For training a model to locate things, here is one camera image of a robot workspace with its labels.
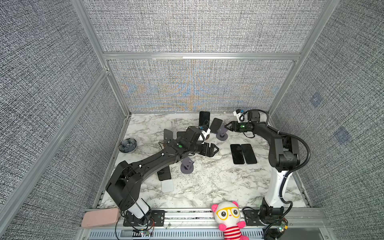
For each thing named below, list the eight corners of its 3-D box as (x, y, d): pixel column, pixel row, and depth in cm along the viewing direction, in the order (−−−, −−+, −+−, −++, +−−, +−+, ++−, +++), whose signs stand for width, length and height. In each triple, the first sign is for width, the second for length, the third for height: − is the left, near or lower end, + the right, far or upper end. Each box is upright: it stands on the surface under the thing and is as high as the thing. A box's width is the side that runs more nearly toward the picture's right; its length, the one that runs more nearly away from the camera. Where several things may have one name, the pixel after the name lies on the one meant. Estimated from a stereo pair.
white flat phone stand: (161, 193, 83) (161, 192, 82) (161, 182, 87) (161, 180, 85) (173, 191, 84) (173, 190, 82) (173, 180, 88) (172, 179, 86)
